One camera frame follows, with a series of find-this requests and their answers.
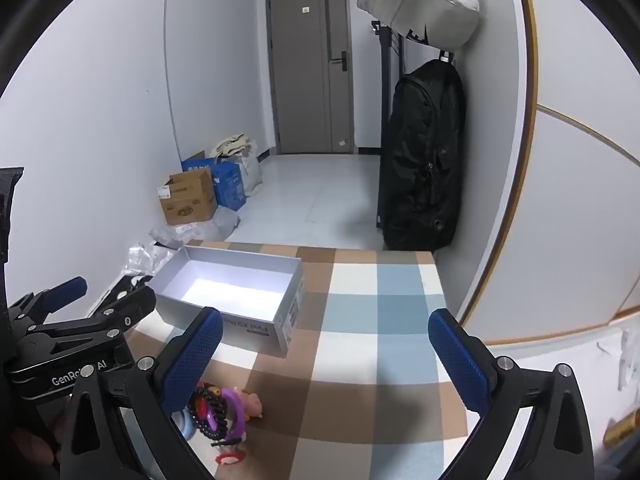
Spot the checkered tablecloth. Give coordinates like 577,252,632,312
120,240,481,480

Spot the black backpack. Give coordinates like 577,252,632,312
377,58,467,252

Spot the blue cardboard box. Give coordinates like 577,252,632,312
181,158,247,209

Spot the white wardrobe with wood trim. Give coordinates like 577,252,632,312
435,0,640,346

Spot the clear plastic wrap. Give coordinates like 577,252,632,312
127,207,241,281

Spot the pink pig toy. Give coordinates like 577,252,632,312
240,392,265,421

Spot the person's left hand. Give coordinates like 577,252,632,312
12,427,57,467

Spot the grey cardboard box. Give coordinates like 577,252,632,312
146,246,306,358

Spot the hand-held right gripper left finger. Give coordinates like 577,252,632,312
60,306,224,480

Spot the purple bracelet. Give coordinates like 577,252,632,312
200,386,247,443

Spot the black spiral hair tie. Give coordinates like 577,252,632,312
187,385,236,441

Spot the white hanging bag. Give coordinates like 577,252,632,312
356,0,480,50

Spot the tan cardboard piece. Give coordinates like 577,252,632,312
602,407,640,450

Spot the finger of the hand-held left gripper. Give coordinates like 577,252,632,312
27,274,157,348
7,276,88,328

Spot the brown cardboard box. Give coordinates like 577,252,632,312
156,168,219,226

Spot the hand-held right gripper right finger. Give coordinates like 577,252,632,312
427,308,596,480

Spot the blue bracelet with gold ends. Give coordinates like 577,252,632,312
179,406,199,442

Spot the grey door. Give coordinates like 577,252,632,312
265,0,357,156

